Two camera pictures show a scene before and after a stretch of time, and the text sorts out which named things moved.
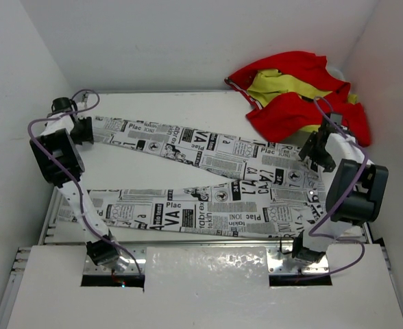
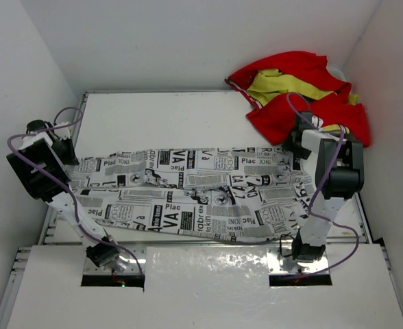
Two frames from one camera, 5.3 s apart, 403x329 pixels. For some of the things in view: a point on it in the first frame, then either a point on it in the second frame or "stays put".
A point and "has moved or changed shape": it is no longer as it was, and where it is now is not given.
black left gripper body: [83, 132] → [64, 149]
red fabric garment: [288, 116] stays put
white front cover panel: [207, 288] stays put
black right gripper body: [316, 153] → [303, 153]
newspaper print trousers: [276, 195] has moved or changed shape
